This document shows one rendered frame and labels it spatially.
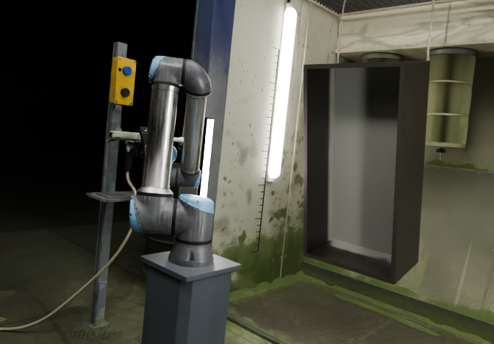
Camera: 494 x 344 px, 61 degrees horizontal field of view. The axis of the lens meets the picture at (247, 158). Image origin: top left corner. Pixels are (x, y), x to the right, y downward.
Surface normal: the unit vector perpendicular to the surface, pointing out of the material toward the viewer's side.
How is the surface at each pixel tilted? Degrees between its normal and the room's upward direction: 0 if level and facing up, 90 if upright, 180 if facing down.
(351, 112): 102
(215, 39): 90
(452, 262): 57
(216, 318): 90
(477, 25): 90
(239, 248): 90
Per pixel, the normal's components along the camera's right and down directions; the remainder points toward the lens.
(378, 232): -0.66, 0.18
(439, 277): -0.50, -0.57
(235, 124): 0.73, 0.11
